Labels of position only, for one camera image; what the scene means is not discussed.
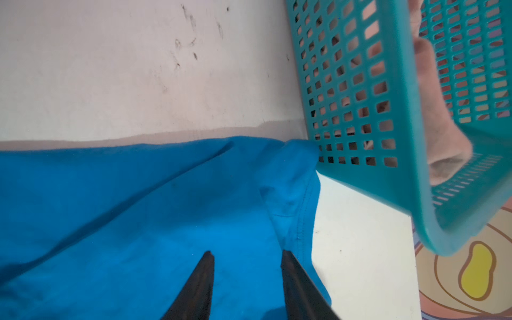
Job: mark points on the blue t shirt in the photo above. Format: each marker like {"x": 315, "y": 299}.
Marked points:
{"x": 115, "y": 232}

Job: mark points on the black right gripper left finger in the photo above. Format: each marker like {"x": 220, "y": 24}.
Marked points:
{"x": 194, "y": 300}

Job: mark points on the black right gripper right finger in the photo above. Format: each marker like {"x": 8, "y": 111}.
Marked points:
{"x": 303, "y": 301}

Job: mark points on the beige t shirt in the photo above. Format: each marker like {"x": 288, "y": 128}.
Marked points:
{"x": 448, "y": 149}

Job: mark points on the teal plastic laundry basket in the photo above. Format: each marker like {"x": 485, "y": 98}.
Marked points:
{"x": 357, "y": 75}

